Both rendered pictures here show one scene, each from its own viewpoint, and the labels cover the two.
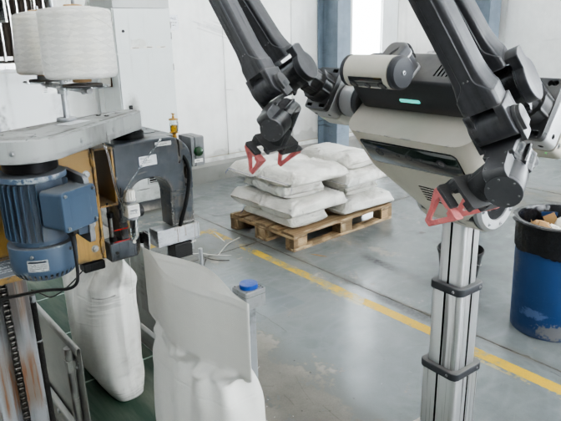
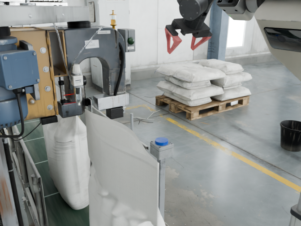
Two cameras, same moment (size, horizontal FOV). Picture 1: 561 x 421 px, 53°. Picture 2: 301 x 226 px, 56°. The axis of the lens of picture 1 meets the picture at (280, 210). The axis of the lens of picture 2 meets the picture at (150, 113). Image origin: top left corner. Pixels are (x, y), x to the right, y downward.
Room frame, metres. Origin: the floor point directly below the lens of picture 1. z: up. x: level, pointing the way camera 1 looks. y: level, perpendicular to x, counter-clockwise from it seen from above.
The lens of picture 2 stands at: (0.51, 0.02, 1.41)
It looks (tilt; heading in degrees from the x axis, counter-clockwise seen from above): 20 degrees down; 7
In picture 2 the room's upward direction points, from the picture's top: straight up
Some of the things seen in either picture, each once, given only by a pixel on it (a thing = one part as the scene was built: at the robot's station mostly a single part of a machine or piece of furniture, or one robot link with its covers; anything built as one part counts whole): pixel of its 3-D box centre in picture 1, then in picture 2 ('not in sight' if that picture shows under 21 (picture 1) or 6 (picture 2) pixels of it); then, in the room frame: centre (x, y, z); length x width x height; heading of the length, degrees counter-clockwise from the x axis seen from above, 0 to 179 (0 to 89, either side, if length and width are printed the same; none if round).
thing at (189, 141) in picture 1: (191, 149); (126, 40); (1.71, 0.27, 1.29); 0.08 x 0.05 x 0.09; 39
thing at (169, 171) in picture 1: (133, 174); (84, 56); (1.71, 0.45, 1.21); 0.30 x 0.25 x 0.30; 39
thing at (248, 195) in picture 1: (272, 190); (180, 84); (4.73, 0.06, 0.32); 0.67 x 0.42 x 0.14; 133
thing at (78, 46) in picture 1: (78, 43); not in sight; (1.36, 0.46, 1.61); 0.17 x 0.17 x 0.17
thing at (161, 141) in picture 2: (248, 286); (161, 142); (1.67, 0.11, 0.84); 0.06 x 0.06 x 0.02
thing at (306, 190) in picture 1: (283, 182); (187, 80); (4.56, -0.03, 0.44); 0.66 x 0.42 x 0.14; 33
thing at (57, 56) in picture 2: (90, 170); (51, 50); (1.58, 0.54, 1.26); 0.22 x 0.05 x 0.16; 39
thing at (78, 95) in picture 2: (133, 229); (78, 94); (1.50, 0.41, 1.11); 0.03 x 0.03 x 0.06
